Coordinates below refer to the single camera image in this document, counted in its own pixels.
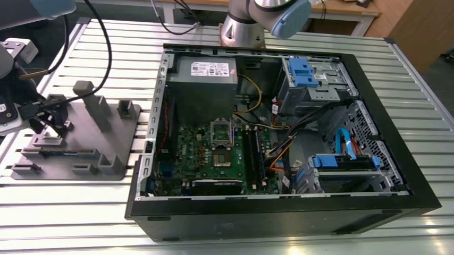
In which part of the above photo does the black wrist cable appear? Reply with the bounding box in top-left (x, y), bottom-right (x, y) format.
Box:
top-left (43, 0), bottom-right (114, 107)

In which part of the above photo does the grey parts rack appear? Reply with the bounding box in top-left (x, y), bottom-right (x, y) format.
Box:
top-left (9, 80), bottom-right (142, 182)

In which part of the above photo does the wooden desk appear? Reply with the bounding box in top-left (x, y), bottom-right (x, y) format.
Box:
top-left (311, 0), bottom-right (383, 37)

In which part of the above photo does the white desk frame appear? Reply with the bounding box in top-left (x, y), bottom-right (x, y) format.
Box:
top-left (150, 0), bottom-right (229, 26)

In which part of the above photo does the green RAM stick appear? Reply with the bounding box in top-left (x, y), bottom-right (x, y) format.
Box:
top-left (38, 150), bottom-right (81, 157)

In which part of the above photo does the black PC case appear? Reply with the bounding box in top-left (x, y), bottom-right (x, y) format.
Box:
top-left (122, 42), bottom-right (443, 243)

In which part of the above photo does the black cable bundle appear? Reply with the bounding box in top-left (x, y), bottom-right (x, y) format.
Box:
top-left (278, 98), bottom-right (357, 139)

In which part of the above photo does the wooden cabinet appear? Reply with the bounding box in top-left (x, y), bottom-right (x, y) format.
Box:
top-left (364, 0), bottom-right (454, 75)

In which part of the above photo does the green motherboard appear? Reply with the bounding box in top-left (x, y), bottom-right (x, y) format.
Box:
top-left (153, 124), bottom-right (280, 197)

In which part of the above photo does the black white wire bundle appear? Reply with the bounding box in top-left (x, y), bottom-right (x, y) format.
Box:
top-left (232, 114), bottom-right (288, 130)

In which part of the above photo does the blue plastic disk carrier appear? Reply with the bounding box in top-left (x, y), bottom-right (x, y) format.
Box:
top-left (288, 57), bottom-right (319, 88)
top-left (293, 169), bottom-right (315, 193)

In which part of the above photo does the metal drive cage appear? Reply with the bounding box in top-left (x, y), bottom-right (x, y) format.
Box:
top-left (277, 55), bottom-right (359, 114)

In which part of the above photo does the CPU socket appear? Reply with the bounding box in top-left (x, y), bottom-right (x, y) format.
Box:
top-left (210, 148), bottom-right (234, 171)

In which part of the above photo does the yellow power wire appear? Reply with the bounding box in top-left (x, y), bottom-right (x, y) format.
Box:
top-left (232, 73), bottom-right (264, 115)

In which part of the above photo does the black RAM slot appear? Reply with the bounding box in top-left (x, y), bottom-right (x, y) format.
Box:
top-left (241, 126), bottom-right (254, 190)
top-left (244, 126), bottom-right (258, 190)
top-left (250, 126), bottom-right (264, 188)

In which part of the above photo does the white power supply label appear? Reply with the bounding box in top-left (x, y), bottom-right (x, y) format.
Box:
top-left (189, 61), bottom-right (232, 78)

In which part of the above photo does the metal socket cover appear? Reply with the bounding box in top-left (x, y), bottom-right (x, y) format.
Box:
top-left (209, 117), bottom-right (234, 148)

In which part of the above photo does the blue data wire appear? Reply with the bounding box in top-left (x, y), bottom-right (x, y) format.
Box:
top-left (333, 127), bottom-right (359, 160)

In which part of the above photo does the orange wire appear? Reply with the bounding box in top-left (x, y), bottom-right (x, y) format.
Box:
top-left (268, 148), bottom-right (289, 174)

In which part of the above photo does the black graphics card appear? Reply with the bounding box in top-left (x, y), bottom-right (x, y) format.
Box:
top-left (189, 178), bottom-right (245, 197)

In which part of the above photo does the grey power supply unit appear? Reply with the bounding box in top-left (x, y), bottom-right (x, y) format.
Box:
top-left (165, 55), bottom-right (238, 129)

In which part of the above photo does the hard disk in blue carrier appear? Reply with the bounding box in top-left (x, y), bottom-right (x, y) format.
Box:
top-left (311, 155), bottom-right (381, 171)

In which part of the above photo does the metal disk bay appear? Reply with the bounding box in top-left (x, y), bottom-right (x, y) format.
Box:
top-left (305, 155), bottom-right (408, 194)

